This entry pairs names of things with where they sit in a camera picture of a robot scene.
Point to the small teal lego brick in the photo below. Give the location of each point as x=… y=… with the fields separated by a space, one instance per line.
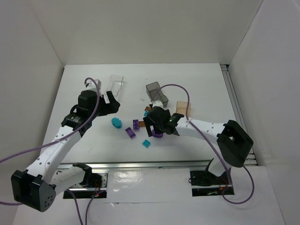
x=146 y=143

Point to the aluminium front rail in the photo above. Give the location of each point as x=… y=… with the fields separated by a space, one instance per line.
x=149 y=165

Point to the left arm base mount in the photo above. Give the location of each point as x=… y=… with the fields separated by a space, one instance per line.
x=96 y=187

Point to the orange flat lego plate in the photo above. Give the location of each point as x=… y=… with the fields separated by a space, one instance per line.
x=142 y=124

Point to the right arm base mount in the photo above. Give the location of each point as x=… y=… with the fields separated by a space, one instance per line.
x=204 y=183

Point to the purple oval lego piece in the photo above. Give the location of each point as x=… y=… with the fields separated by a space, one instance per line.
x=157 y=133

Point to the purple tall lego brick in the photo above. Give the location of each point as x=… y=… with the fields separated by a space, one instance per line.
x=136 y=125

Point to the dark smoky plastic container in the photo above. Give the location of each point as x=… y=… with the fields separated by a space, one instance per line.
x=155 y=93

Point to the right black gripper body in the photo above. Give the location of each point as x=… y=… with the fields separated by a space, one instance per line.
x=153 y=124

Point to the orange translucent plastic container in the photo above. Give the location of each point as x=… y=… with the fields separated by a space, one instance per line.
x=183 y=108

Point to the teal oval lego piece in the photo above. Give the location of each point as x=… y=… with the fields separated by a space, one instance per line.
x=116 y=122

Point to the aluminium side rail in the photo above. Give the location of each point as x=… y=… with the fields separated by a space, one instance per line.
x=251 y=159

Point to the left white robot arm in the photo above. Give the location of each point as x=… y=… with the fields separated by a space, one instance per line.
x=39 y=184

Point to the clear plastic container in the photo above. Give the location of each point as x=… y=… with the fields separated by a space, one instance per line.
x=115 y=84

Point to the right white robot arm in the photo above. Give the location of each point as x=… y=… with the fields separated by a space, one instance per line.
x=229 y=140

